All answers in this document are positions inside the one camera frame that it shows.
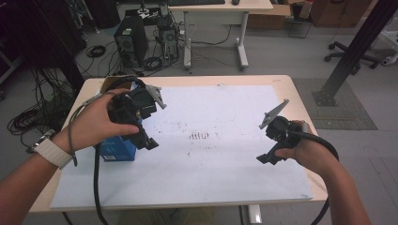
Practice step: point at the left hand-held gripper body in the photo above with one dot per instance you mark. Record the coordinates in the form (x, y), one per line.
(137, 103)

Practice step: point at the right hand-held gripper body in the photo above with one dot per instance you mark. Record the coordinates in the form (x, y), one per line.
(281, 128)

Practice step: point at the blue box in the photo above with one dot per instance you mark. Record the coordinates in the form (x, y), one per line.
(117, 150)

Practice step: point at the person's right hand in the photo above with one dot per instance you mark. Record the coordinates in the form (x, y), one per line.
(313, 153)

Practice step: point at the person's left hand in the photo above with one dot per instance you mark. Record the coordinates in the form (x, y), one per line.
(90, 125)

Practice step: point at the brown cardboard box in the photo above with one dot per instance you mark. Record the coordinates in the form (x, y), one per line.
(111, 83)

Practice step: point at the white table mat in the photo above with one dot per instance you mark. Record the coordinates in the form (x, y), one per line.
(219, 175)

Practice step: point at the white table leg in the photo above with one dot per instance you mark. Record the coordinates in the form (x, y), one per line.
(255, 215)

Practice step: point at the large black computer tower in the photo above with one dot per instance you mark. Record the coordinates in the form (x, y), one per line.
(130, 40)

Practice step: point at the grey floor mat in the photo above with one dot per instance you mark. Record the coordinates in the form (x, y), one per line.
(344, 115)

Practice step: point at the small black computer tower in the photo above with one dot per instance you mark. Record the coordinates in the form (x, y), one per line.
(169, 43)

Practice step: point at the black office chair base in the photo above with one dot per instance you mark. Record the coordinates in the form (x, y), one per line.
(339, 55)

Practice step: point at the cardboard box under desk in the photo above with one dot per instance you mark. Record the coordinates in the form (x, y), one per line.
(269, 20)

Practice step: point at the black keyboard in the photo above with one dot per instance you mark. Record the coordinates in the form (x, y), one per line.
(197, 2)

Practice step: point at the black curtain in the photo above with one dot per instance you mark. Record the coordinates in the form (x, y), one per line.
(37, 34)

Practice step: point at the white desk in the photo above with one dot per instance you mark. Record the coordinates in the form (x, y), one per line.
(219, 7)

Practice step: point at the brown wooden cabinet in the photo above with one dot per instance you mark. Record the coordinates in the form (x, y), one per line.
(338, 12)

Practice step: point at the black computer mouse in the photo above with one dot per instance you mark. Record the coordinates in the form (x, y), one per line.
(235, 2)

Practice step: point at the black metal post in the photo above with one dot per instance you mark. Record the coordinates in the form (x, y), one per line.
(356, 47)

